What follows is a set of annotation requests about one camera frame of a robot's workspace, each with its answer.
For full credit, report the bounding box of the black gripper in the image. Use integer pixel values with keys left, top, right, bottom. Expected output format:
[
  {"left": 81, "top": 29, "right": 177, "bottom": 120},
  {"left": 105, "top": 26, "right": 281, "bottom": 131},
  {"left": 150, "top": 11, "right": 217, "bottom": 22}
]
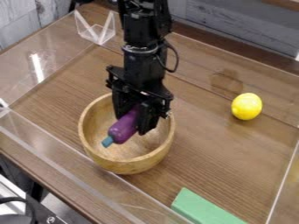
[{"left": 105, "top": 44, "right": 174, "bottom": 137}]

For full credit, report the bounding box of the purple toy eggplant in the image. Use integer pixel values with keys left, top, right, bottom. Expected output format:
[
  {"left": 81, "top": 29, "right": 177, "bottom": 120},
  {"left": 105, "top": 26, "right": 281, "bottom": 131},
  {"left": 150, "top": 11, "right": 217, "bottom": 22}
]
[{"left": 101, "top": 107, "right": 138, "bottom": 148}]

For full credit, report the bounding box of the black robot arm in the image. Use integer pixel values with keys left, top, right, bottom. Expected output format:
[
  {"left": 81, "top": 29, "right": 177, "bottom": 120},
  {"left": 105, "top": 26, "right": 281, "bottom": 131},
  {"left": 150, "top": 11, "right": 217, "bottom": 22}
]
[{"left": 106, "top": 0, "right": 176, "bottom": 135}]

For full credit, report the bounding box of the brown wooden bowl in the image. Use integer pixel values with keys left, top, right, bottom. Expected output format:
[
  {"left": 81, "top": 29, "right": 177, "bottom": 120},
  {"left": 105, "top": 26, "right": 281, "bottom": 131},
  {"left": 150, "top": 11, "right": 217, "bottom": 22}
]
[{"left": 77, "top": 94, "right": 174, "bottom": 175}]

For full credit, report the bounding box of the yellow toy lemon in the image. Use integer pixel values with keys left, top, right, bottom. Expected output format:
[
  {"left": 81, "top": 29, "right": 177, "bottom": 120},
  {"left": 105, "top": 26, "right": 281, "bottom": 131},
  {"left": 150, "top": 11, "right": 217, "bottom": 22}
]
[{"left": 230, "top": 93, "right": 262, "bottom": 121}]

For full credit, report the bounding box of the green foam block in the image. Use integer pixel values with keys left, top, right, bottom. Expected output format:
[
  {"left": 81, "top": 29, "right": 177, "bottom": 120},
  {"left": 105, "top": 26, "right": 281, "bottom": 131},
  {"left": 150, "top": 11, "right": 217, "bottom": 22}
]
[{"left": 170, "top": 187, "right": 246, "bottom": 224}]

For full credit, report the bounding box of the black cable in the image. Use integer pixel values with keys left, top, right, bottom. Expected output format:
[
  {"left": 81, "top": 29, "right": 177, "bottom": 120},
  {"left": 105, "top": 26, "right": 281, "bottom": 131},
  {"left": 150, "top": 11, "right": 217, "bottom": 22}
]
[{"left": 154, "top": 40, "right": 180, "bottom": 74}]

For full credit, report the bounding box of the clear acrylic corner bracket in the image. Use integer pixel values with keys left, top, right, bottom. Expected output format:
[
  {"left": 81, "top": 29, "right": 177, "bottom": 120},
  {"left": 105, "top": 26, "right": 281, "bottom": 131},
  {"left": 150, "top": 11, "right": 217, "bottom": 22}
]
[{"left": 73, "top": 10, "right": 116, "bottom": 46}]

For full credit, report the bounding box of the clear acrylic tray wall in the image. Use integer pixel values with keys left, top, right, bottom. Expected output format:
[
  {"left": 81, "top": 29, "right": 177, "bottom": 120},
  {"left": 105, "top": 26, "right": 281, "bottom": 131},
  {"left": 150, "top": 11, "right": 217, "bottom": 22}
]
[{"left": 0, "top": 100, "right": 189, "bottom": 224}]

